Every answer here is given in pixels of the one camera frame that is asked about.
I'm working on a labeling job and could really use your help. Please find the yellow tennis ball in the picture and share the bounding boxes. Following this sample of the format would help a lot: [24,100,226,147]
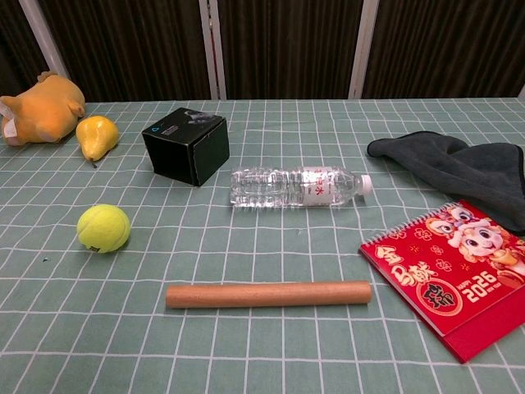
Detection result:
[76,204,131,254]

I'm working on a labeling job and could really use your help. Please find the black cardboard box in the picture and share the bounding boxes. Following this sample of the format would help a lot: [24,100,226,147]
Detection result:
[141,107,231,188]

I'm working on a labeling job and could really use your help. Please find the green checkered tablecloth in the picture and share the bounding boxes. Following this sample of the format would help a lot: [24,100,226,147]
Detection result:
[0,97,525,394]

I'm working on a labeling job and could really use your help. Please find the clear plastic water bottle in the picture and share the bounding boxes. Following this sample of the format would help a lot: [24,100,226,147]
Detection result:
[229,165,373,211]

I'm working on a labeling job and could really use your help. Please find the wooden rolling pin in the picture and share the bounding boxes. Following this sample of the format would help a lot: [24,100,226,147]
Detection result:
[165,280,372,309]

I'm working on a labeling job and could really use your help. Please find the dark pleated curtain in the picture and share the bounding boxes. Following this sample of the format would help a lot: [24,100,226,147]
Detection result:
[0,0,525,102]

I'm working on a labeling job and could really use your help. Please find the yellow pear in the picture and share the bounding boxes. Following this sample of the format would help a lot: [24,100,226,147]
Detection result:
[75,115,120,170]

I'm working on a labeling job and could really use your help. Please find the red 2026 desk calendar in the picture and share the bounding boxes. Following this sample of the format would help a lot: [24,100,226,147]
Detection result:
[358,199,525,364]

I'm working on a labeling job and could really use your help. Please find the dark grey towel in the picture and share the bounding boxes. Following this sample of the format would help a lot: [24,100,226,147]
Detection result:
[366,131,525,237]

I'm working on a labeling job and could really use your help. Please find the orange plush toy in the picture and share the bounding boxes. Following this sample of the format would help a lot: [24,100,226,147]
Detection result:
[0,71,86,148]

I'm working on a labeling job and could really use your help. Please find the white frame post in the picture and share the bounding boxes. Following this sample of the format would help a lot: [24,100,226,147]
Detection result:
[18,0,70,79]
[347,0,379,99]
[198,0,227,101]

